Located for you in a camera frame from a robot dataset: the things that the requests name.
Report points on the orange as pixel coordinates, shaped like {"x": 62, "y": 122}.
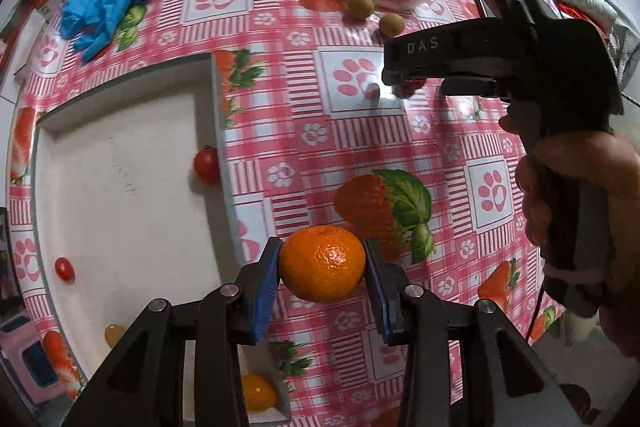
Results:
{"x": 322, "y": 264}
{"x": 257, "y": 392}
{"x": 114, "y": 334}

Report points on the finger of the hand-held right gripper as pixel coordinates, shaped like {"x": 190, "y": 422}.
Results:
{"x": 470, "y": 88}
{"x": 395, "y": 79}

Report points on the white tray with grey rim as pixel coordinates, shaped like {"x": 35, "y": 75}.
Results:
{"x": 125, "y": 207}

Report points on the pink plastic container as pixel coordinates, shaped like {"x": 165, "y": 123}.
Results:
{"x": 25, "y": 357}

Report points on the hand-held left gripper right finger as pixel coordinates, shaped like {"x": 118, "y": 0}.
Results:
{"x": 380, "y": 302}

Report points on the cherry tomato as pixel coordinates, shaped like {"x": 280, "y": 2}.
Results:
{"x": 64, "y": 268}
{"x": 410, "y": 91}
{"x": 206, "y": 164}

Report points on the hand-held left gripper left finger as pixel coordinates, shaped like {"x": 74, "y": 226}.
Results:
{"x": 265, "y": 287}

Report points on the kiwi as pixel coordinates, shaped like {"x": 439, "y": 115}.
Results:
{"x": 360, "y": 5}
{"x": 391, "y": 25}

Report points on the dark red round object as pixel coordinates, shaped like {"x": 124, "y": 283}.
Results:
{"x": 575, "y": 399}

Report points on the person's right hand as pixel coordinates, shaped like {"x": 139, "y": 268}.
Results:
{"x": 625, "y": 207}

